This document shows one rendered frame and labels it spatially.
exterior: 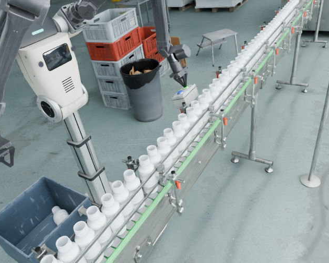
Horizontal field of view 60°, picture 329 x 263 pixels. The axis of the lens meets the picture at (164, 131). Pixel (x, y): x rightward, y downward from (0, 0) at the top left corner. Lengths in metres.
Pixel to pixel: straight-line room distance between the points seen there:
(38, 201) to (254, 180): 1.72
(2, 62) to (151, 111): 2.50
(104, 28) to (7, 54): 2.49
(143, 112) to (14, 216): 2.14
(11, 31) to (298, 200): 2.18
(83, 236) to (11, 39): 0.59
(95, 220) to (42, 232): 0.66
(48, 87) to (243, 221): 1.63
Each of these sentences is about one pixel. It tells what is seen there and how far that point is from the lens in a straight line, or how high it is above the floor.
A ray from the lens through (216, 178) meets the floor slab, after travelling 2.57.
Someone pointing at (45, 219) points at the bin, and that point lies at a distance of 1.61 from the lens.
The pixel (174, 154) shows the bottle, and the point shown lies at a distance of 1.20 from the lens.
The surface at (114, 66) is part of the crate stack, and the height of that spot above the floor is 0.61.
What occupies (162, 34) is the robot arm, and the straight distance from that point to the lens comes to 1.42.
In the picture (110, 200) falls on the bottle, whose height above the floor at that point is 1.16.
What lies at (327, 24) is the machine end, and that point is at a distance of 5.55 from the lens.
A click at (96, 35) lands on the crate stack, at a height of 0.96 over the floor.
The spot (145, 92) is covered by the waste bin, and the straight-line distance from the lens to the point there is 3.15.
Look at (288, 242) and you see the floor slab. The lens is 2.23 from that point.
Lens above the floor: 1.83
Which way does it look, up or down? 35 degrees down
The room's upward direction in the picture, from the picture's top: 10 degrees counter-clockwise
